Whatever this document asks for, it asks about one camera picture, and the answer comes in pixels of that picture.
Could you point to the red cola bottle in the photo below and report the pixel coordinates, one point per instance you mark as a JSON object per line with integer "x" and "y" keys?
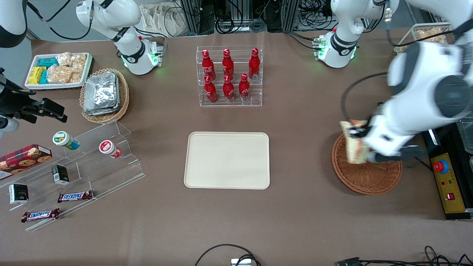
{"x": 208, "y": 66}
{"x": 228, "y": 65}
{"x": 244, "y": 89}
{"x": 254, "y": 65}
{"x": 210, "y": 92}
{"x": 228, "y": 91}

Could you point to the small silver device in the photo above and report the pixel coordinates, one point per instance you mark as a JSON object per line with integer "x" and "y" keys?
{"x": 241, "y": 262}

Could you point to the yellow emergency stop control box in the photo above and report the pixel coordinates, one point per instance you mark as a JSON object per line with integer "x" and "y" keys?
{"x": 449, "y": 192}

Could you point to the clear bag of crackers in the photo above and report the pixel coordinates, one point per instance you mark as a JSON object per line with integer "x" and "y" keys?
{"x": 76, "y": 77}
{"x": 59, "y": 74}
{"x": 63, "y": 58}
{"x": 78, "y": 62}

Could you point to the bagged fried snack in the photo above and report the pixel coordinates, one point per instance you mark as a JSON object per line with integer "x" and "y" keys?
{"x": 430, "y": 34}

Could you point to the silver foil pack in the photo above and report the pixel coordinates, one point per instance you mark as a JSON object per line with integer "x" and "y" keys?
{"x": 103, "y": 112}
{"x": 100, "y": 90}

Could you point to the brown round wicker basket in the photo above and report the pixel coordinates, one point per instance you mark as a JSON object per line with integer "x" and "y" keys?
{"x": 366, "y": 179}

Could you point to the red cookie box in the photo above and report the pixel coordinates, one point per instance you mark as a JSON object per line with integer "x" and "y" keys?
{"x": 22, "y": 159}

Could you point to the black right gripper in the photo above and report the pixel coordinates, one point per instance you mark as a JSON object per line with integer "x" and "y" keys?
{"x": 14, "y": 104}

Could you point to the teal snack packet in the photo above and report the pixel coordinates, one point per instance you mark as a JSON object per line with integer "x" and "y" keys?
{"x": 48, "y": 62}
{"x": 44, "y": 77}

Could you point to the brown snickers bar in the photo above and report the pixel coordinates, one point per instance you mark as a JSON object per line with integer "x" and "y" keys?
{"x": 40, "y": 214}
{"x": 75, "y": 196}

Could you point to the triangular sandwich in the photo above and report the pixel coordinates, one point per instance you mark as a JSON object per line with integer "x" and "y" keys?
{"x": 354, "y": 149}

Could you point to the light oval wicker basket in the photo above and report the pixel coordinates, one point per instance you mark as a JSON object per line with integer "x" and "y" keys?
{"x": 123, "y": 96}

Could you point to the beige rectangular tray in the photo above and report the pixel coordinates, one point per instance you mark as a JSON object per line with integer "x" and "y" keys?
{"x": 227, "y": 160}

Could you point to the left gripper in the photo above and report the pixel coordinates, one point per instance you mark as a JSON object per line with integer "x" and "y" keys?
{"x": 359, "y": 131}

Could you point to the beige cloth bag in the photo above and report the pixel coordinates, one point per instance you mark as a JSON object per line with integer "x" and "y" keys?
{"x": 162, "y": 18}

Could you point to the clear acrylic stepped stand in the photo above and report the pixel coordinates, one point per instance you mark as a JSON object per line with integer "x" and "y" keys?
{"x": 99, "y": 177}

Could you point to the cup with green lid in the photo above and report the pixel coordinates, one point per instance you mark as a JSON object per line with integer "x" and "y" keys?
{"x": 63, "y": 139}

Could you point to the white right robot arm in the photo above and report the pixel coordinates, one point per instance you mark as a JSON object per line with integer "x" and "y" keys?
{"x": 131, "y": 51}

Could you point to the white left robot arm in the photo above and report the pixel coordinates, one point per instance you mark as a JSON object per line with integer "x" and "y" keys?
{"x": 421, "y": 81}

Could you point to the white rectangular snack tray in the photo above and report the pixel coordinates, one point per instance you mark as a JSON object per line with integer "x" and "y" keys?
{"x": 88, "y": 61}

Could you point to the clear acrylic bottle rack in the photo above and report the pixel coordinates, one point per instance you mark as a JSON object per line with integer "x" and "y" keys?
{"x": 255, "y": 94}

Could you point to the yellow snack packet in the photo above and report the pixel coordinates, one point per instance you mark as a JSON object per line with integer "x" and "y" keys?
{"x": 36, "y": 75}

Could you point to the small black white box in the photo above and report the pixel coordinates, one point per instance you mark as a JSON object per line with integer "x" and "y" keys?
{"x": 18, "y": 193}

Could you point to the clear plastic container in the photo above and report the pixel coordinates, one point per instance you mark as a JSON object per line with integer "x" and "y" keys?
{"x": 466, "y": 136}

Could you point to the cup with red lid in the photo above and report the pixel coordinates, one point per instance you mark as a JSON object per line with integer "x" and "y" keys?
{"x": 108, "y": 147}

